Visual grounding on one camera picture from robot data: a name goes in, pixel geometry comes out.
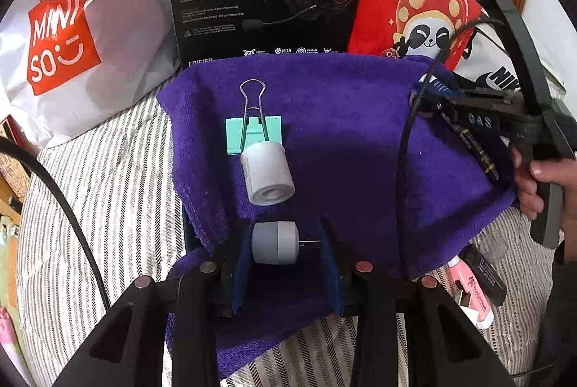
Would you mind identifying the white Nike waist bag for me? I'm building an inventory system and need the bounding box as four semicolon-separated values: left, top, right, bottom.
452;7;567;100

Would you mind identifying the striped bed cover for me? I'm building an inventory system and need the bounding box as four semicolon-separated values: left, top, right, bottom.
14;95;554;386

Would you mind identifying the black gold tube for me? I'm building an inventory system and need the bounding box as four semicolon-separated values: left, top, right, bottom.
441;114;501;184

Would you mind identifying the person's right hand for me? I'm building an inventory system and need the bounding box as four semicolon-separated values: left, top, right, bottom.
510;146;577;237

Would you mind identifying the purple towel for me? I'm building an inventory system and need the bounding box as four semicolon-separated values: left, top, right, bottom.
155;52;517;379

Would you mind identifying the brown patterned box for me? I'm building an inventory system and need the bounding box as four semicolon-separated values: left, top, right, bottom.
0;114;39;225

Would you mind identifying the pink white highlighter pen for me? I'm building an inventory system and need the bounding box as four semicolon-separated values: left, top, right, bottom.
448;256;494;330

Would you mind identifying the teal binder clip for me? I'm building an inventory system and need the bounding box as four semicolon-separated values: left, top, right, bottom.
225;78;283;155

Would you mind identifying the white Miniso shopping bag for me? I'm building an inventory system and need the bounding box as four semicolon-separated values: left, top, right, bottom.
1;0;178;148

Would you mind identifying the grey round plug adapter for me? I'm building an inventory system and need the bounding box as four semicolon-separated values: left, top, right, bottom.
251;221;321;265

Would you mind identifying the black lighter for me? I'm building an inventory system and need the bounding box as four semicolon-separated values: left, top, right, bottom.
459;243;507;307

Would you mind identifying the black cable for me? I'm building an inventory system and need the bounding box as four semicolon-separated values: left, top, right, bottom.
0;135;113;312

